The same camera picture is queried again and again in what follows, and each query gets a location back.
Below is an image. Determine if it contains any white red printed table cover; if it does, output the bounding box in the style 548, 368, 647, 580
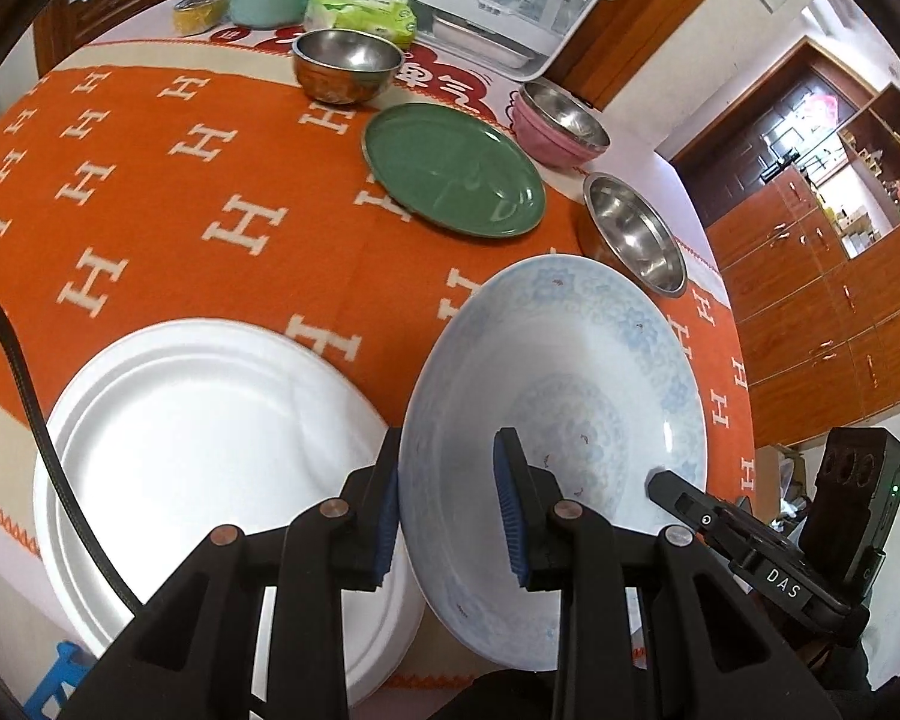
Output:
82, 0, 721, 301

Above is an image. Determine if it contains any green tissue packet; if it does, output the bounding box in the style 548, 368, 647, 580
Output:
304, 0, 419, 46

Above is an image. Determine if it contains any black braided cable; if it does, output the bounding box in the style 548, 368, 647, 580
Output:
0, 277, 140, 616

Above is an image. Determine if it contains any wooden door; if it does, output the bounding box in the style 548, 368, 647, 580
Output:
540, 0, 691, 110

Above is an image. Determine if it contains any green plate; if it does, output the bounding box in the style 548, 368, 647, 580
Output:
361, 103, 547, 239

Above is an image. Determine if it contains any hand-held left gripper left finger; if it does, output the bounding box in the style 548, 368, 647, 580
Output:
60, 427, 406, 720

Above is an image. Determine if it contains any dark cloth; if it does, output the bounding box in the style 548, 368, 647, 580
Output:
427, 667, 571, 720

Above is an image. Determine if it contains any cardboard box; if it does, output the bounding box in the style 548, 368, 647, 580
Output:
754, 444, 822, 518

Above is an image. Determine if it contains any dark wooden sideboard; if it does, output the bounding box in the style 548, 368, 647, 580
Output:
34, 0, 188, 76

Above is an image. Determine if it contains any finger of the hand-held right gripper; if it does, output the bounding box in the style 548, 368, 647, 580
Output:
645, 469, 736, 541

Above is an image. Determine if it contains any blue patterned porcelain plate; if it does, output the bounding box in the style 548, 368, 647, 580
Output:
399, 255, 707, 672

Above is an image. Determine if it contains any pink sided steel bowl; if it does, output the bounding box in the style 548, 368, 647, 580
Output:
511, 79, 612, 170

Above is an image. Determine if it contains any orange patterned tablecloth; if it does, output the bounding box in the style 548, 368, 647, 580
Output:
0, 37, 758, 691

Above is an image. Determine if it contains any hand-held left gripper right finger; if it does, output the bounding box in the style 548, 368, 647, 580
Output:
493, 427, 845, 720

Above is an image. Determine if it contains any wooden cabinet with shelves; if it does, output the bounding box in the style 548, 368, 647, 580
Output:
671, 41, 900, 447

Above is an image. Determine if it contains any white countertop appliance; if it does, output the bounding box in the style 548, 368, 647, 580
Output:
405, 0, 617, 80

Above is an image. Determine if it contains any copper sided steel bowl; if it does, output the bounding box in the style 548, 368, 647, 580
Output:
291, 28, 406, 106

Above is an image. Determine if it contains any plain steel bowl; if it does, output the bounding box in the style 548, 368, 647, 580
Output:
581, 172, 689, 297

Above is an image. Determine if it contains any blue plastic stool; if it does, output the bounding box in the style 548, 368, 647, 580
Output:
22, 641, 98, 720

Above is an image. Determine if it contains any yellow round tin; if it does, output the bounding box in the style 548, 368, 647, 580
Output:
172, 0, 237, 37

